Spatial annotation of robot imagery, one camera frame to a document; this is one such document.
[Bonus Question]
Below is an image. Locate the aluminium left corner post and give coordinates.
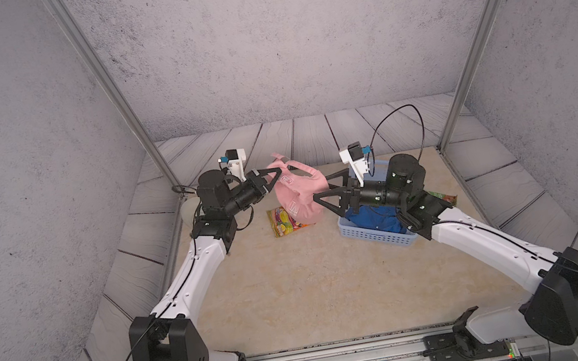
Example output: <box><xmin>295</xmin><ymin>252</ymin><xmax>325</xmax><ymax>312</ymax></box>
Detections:
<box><xmin>42</xmin><ymin>0</ymin><xmax>181</xmax><ymax>185</ymax></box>

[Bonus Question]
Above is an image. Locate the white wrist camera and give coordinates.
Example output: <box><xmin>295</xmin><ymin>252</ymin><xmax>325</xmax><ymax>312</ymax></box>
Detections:
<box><xmin>339</xmin><ymin>141</ymin><xmax>374</xmax><ymax>187</ymax></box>
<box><xmin>218</xmin><ymin>148</ymin><xmax>247</xmax><ymax>181</ymax></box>

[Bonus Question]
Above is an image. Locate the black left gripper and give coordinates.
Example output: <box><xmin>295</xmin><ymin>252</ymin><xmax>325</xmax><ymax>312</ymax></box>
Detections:
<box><xmin>215</xmin><ymin>168</ymin><xmax>286</xmax><ymax>222</ymax></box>

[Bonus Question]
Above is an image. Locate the aluminium corner post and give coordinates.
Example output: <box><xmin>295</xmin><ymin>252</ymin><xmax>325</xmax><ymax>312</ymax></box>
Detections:
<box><xmin>437</xmin><ymin>0</ymin><xmax>502</xmax><ymax>155</ymax></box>
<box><xmin>42</xmin><ymin>0</ymin><xmax>181</xmax><ymax>185</ymax></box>

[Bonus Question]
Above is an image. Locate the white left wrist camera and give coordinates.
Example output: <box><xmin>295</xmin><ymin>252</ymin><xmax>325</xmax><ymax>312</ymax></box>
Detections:
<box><xmin>218</xmin><ymin>148</ymin><xmax>247</xmax><ymax>181</ymax></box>

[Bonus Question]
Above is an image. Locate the Fox's fruit candy bag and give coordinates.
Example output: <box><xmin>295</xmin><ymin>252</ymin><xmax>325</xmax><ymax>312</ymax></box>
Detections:
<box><xmin>267</xmin><ymin>206</ymin><xmax>307</xmax><ymax>238</ymax></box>

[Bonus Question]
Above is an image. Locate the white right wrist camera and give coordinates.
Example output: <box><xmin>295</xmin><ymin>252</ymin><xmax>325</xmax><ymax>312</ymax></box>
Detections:
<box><xmin>339</xmin><ymin>141</ymin><xmax>374</xmax><ymax>187</ymax></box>

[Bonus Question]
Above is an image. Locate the blue baseball cap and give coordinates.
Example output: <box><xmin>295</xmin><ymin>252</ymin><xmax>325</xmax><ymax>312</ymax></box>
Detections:
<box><xmin>345</xmin><ymin>206</ymin><xmax>407</xmax><ymax>234</ymax></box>

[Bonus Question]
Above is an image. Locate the pink baseball cap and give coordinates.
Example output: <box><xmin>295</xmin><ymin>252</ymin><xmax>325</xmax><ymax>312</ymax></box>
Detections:
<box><xmin>268</xmin><ymin>152</ymin><xmax>329</xmax><ymax>225</ymax></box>

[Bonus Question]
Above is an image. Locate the green corn chips bag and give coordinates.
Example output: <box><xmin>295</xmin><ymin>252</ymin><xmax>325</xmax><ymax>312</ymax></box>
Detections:
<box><xmin>428</xmin><ymin>190</ymin><xmax>458</xmax><ymax>206</ymax></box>

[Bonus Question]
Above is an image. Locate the aluminium right corner post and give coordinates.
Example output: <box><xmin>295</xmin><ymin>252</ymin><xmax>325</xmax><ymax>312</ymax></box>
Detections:
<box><xmin>437</xmin><ymin>0</ymin><xmax>502</xmax><ymax>155</ymax></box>

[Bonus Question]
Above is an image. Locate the light blue plastic basket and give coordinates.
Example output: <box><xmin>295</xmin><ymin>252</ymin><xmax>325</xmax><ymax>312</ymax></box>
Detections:
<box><xmin>328</xmin><ymin>154</ymin><xmax>424</xmax><ymax>247</ymax></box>

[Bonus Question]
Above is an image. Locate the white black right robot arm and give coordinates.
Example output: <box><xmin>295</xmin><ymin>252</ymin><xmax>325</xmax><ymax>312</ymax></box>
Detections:
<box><xmin>314</xmin><ymin>153</ymin><xmax>578</xmax><ymax>359</ymax></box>

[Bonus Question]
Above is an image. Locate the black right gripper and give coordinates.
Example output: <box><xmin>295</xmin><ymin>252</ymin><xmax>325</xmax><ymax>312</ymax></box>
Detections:
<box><xmin>313</xmin><ymin>161</ymin><xmax>412</xmax><ymax>224</ymax></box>

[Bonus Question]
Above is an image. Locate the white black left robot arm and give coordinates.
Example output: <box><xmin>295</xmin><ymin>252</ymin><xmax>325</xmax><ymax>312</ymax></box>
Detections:
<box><xmin>128</xmin><ymin>168</ymin><xmax>282</xmax><ymax>361</ymax></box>

